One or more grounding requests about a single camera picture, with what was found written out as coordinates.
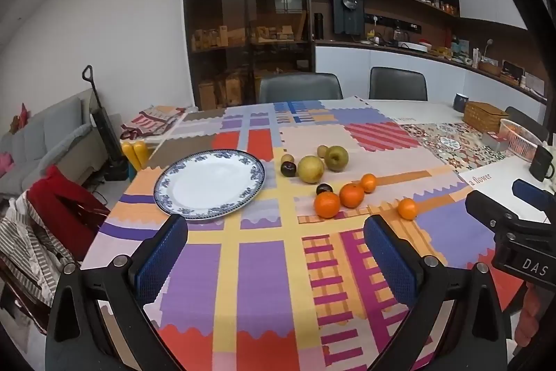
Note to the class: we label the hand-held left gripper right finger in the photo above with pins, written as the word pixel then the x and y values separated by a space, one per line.
pixel 391 262

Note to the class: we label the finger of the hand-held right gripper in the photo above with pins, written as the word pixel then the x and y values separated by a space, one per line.
pixel 486 208
pixel 532 193

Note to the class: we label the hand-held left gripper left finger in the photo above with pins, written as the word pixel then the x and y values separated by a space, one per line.
pixel 158 262

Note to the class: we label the small orange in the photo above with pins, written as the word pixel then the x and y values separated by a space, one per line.
pixel 407 209
pixel 369 183

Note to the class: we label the blue patterned white plate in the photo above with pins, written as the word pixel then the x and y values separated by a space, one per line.
pixel 208 186

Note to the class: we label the dark plum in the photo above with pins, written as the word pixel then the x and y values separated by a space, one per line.
pixel 324 189
pixel 288 169

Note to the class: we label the green pear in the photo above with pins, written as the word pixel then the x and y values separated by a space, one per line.
pixel 337 159

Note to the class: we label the yellow pear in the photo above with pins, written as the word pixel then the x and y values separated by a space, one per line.
pixel 310 169

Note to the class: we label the person's right hand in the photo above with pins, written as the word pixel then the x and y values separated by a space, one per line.
pixel 527 312

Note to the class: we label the black mug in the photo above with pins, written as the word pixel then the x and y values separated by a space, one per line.
pixel 542 163

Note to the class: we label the small grey box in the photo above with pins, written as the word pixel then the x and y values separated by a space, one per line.
pixel 494 141

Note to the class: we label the tile patterned cloth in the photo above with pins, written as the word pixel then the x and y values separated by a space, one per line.
pixel 451 145

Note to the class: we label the grey chair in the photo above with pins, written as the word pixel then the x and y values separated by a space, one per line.
pixel 523 121
pixel 397 84
pixel 299 87

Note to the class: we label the wicker box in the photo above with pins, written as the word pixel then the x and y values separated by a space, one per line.
pixel 484 115

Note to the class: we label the colourful patchwork tablecloth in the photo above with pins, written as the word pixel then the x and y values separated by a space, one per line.
pixel 260 266

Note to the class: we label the dark blue mug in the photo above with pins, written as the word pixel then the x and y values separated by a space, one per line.
pixel 460 102

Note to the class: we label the yellow bottle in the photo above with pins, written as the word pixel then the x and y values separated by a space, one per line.
pixel 140 153
pixel 127 156

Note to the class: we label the white printed cloth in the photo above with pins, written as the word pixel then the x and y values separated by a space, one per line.
pixel 434 108

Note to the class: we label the red cloth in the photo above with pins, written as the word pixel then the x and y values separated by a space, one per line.
pixel 61 201

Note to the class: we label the striped grey cloth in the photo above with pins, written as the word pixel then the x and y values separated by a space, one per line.
pixel 30 249

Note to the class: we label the brown kiwi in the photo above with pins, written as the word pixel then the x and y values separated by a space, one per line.
pixel 287 159
pixel 322 150

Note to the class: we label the folded patterned cloth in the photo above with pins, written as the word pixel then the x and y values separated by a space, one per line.
pixel 150 121

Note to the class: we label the black upright vacuum cleaner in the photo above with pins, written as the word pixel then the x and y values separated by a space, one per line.
pixel 104 127

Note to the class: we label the grey sofa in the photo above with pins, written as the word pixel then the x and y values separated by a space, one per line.
pixel 47 145

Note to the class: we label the pink plush toy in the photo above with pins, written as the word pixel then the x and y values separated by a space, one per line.
pixel 4 161

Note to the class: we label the glass kettle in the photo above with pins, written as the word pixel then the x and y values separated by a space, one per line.
pixel 398 33

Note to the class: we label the red plush toy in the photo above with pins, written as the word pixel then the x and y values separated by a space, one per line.
pixel 19 118

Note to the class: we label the white base cabinet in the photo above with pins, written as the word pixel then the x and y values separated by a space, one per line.
pixel 347 58

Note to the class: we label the black thermos bottle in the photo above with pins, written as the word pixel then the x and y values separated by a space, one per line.
pixel 318 26

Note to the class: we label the dark glass display cabinet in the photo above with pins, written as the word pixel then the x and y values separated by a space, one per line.
pixel 247 27

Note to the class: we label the black wall water dispenser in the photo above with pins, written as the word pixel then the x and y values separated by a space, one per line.
pixel 347 12

